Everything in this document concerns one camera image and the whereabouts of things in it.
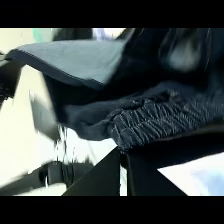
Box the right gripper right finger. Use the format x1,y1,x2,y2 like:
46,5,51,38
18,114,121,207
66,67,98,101
125,150,188,197

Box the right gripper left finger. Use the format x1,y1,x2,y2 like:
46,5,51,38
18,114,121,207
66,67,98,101
62,146,121,197

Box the dark blue pants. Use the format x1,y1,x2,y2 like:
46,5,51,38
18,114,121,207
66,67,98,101
5,28,224,168

